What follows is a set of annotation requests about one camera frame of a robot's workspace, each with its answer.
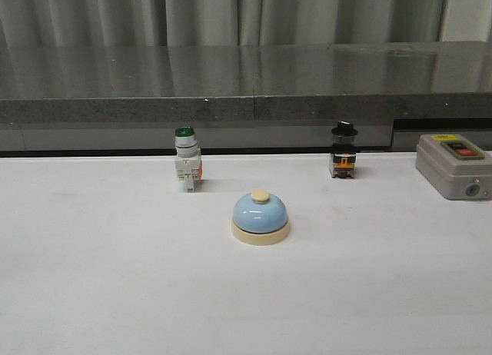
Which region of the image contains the green pushbutton switch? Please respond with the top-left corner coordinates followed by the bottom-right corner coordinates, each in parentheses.
top-left (175, 126), bottom-right (203, 192)

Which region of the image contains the black rotary selector switch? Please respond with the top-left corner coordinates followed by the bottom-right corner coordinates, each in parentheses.
top-left (329, 121), bottom-right (358, 178)

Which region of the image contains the grey start-stop switch box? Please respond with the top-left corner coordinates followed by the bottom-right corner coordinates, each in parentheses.
top-left (416, 134), bottom-right (491, 201)

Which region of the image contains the blue and cream desk bell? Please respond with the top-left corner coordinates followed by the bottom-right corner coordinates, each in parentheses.
top-left (231, 190), bottom-right (291, 246)

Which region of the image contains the grey curtain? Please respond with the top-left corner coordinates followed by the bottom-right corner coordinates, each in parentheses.
top-left (1, 0), bottom-right (491, 48)

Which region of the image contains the grey stone counter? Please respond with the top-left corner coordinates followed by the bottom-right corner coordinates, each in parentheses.
top-left (1, 42), bottom-right (491, 154)

